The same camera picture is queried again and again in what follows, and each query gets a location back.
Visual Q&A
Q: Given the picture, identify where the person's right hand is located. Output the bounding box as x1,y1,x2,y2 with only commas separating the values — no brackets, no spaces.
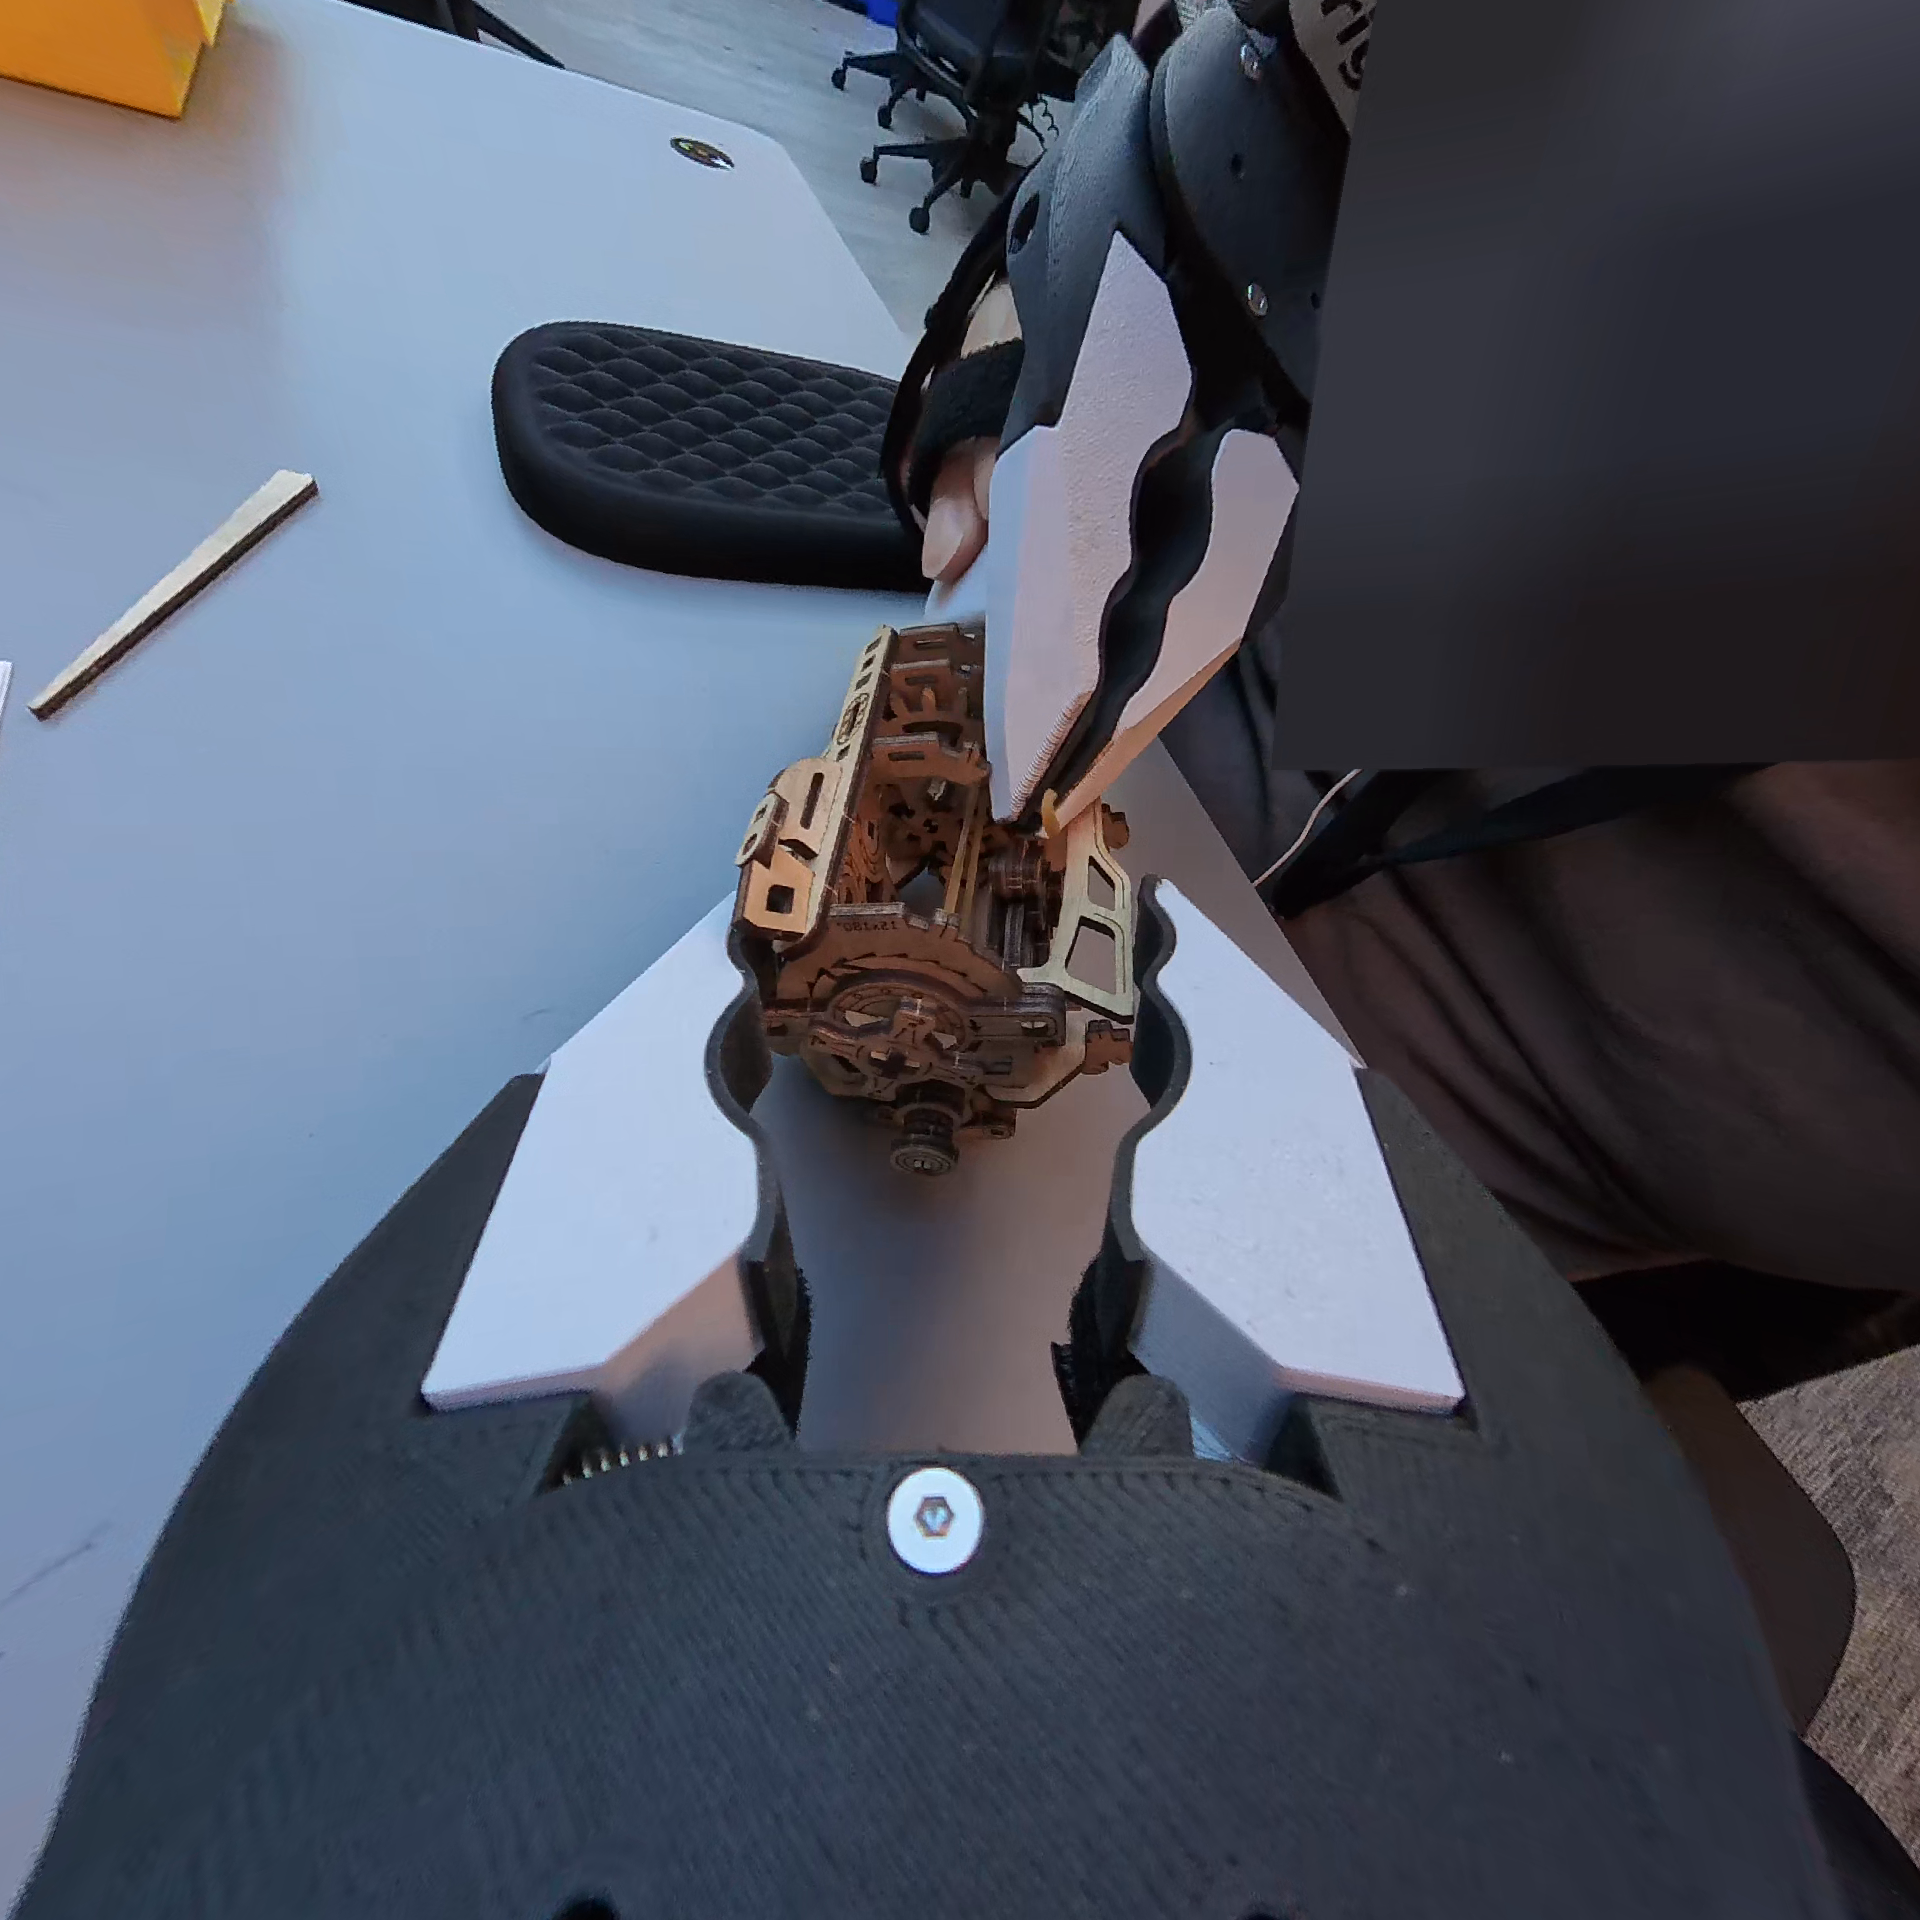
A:
916,436,1001,592

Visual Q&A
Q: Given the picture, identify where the black office chair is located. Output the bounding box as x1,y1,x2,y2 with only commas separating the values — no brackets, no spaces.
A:
832,0,1090,237

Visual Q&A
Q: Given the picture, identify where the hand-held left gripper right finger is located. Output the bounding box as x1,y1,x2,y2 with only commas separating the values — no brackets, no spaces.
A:
1069,875,1466,1455

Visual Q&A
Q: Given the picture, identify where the wooden mechanical model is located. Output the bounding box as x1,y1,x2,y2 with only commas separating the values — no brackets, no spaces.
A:
733,619,1138,1177

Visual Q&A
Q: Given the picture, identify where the yellow storage bin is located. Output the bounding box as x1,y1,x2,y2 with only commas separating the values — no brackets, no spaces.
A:
0,0,229,116

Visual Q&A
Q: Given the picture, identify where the black quilted wrist rest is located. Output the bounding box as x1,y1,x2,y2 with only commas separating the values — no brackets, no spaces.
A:
494,320,935,592

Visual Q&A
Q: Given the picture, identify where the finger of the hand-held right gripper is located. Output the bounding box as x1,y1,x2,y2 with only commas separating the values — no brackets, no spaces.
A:
1055,426,1302,805
926,226,1205,827

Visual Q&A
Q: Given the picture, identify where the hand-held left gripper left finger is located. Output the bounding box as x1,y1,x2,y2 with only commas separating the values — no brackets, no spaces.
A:
422,900,813,1448

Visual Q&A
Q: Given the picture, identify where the person's grey clothing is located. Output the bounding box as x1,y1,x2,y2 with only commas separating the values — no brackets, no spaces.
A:
1186,629,1920,1299

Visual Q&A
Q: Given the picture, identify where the thin white cable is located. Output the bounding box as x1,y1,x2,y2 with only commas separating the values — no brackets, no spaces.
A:
1259,767,1361,889

